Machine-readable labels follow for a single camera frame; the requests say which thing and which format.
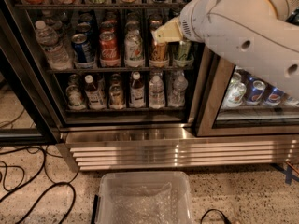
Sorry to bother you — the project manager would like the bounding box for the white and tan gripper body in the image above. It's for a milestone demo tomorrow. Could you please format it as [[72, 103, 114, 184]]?
[[152, 17, 184, 43]]

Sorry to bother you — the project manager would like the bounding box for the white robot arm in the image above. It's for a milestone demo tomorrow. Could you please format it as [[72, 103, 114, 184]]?
[[152, 0, 299, 99]]

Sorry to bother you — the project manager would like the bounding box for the gold soda can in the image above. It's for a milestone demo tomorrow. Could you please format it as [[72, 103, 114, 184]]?
[[149, 34, 168, 68]]

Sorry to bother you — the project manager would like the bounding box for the green soda can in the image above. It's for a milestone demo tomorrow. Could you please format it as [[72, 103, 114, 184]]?
[[173, 40, 192, 67]]

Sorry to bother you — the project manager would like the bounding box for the white green 7up can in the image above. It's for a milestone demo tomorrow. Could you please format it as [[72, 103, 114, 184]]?
[[124, 31, 145, 67]]

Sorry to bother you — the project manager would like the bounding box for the red coca cola can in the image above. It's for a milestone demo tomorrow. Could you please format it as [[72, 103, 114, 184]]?
[[99, 32, 121, 67]]

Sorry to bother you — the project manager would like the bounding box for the white green can behind glass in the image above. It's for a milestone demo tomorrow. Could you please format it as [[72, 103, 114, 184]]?
[[223, 82, 246, 107]]

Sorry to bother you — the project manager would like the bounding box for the stainless steel fridge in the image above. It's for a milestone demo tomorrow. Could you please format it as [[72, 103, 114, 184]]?
[[0, 0, 299, 171]]

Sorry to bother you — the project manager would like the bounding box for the right glass fridge door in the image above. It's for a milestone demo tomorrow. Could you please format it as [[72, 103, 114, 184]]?
[[196, 48, 299, 137]]

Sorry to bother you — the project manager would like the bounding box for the blue pepsi can behind glass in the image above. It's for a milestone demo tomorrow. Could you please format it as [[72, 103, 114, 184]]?
[[246, 80, 266, 105]]

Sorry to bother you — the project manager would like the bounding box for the open left fridge door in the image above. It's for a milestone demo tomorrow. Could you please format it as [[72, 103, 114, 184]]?
[[0, 29, 56, 147]]

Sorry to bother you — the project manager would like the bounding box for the small water bottle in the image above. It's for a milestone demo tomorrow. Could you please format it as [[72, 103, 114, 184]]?
[[149, 75, 165, 109], [168, 75, 188, 107]]

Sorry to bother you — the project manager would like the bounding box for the right small water bottle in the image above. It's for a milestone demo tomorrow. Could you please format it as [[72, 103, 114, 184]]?
[[168, 75, 188, 107]]

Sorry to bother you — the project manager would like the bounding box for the dark tea bottle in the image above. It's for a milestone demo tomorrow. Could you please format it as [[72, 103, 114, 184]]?
[[130, 72, 146, 108]]

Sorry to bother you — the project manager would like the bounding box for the white cap juice bottle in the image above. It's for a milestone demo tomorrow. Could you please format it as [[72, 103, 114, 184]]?
[[84, 75, 107, 110]]

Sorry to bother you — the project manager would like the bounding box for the clear water bottle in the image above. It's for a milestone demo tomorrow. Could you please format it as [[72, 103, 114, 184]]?
[[36, 21, 72, 70]]

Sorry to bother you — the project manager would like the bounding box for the clear plastic bin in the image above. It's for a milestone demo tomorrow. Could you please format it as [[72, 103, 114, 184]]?
[[93, 171, 194, 224]]

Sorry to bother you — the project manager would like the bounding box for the blue floor tape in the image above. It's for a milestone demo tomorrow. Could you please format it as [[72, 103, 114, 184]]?
[[272, 163, 299, 185]]

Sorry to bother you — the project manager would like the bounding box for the black cable loop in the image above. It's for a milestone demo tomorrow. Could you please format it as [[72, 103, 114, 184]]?
[[199, 208, 233, 224]]

